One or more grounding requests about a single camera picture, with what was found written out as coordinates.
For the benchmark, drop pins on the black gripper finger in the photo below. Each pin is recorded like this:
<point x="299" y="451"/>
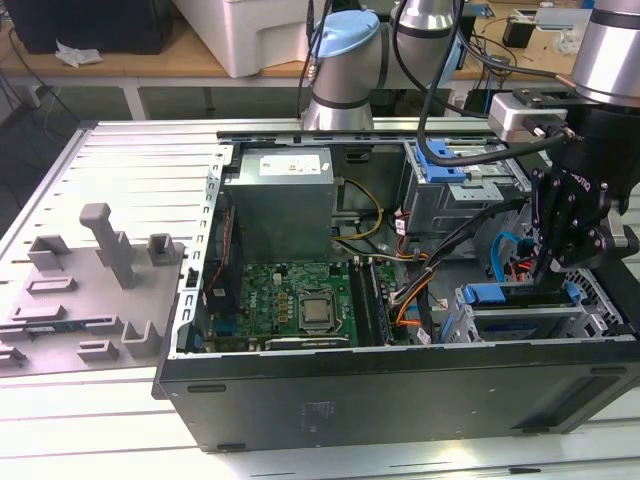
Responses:
<point x="595" y="250"/>
<point x="552" y="220"/>

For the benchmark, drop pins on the hard disk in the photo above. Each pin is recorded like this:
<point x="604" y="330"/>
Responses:
<point x="482" y="294"/>

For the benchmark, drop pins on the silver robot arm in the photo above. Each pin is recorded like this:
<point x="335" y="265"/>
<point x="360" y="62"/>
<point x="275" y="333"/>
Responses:
<point x="345" y="75"/>

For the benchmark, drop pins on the metal disk bay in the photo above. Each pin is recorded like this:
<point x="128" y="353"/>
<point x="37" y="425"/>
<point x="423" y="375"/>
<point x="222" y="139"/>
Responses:
<point x="530" y="311"/>

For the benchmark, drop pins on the metal optical drive cage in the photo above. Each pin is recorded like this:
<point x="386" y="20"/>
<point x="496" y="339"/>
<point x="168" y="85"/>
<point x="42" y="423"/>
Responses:
<point x="440" y="205"/>

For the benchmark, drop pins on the clear plastic bags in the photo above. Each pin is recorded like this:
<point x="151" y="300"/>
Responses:
<point x="567" y="42"/>

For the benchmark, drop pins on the blue plastic drive latch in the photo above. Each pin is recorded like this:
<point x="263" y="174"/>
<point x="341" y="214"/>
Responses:
<point x="445" y="174"/>

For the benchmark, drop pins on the flat white tray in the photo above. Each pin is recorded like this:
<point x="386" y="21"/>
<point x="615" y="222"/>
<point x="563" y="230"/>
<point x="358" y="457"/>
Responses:
<point x="555" y="19"/>

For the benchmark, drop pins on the small black box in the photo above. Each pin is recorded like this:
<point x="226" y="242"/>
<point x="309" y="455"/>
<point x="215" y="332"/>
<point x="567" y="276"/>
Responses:
<point x="517" y="32"/>

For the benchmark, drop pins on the RAM stick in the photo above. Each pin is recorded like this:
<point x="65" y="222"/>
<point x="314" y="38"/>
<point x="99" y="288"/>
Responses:
<point x="50" y="330"/>
<point x="381" y="310"/>

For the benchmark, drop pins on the silver CPU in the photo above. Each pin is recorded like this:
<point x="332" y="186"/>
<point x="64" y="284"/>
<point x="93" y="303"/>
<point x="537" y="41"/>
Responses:
<point x="316" y="310"/>

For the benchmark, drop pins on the black CPU socket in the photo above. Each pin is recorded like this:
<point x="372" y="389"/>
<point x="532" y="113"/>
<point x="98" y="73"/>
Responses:
<point x="320" y="328"/>

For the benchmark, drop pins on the black PC case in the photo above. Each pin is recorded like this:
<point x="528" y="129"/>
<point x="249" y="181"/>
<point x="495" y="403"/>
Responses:
<point x="350" y="400"/>

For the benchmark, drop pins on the black graphics card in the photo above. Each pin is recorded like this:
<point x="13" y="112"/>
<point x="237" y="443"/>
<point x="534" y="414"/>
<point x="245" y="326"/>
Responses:
<point x="310" y="344"/>

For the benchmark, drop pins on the grey power supply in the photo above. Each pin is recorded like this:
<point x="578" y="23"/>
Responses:
<point x="280" y="215"/>

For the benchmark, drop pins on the green motherboard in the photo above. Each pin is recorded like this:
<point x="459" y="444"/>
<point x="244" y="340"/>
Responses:
<point x="270" y="285"/>

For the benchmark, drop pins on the large white box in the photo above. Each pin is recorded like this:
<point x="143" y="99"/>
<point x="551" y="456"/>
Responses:
<point x="240" y="35"/>

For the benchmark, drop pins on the wooden desk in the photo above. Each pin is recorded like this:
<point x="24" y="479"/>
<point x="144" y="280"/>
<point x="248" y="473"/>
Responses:
<point x="150" y="65"/>

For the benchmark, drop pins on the grey parts rack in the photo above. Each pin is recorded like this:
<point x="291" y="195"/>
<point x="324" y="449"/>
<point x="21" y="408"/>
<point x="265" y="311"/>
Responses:
<point x="90" y="300"/>

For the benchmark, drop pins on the black monitor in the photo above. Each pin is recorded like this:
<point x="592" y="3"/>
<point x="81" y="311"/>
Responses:
<point x="90" y="25"/>

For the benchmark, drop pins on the crumpled white paper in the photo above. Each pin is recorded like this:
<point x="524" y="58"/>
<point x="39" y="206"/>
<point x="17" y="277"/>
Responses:
<point x="77" y="55"/>

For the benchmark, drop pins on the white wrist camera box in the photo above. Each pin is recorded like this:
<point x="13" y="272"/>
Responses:
<point x="510" y="117"/>

